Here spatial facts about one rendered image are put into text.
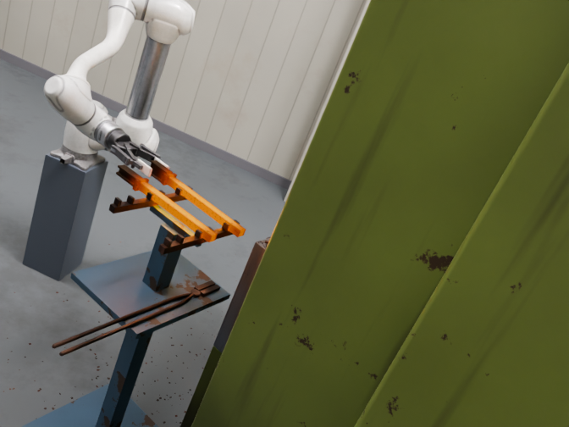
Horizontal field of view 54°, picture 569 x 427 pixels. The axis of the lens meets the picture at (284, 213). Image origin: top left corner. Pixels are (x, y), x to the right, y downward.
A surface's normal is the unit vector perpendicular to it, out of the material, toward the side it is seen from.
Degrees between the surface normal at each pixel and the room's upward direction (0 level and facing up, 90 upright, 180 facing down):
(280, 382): 90
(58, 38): 90
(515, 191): 90
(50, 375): 0
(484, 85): 90
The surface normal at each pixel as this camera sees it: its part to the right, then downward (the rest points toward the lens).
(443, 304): -0.60, 0.12
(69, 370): 0.36, -0.84
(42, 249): -0.22, 0.34
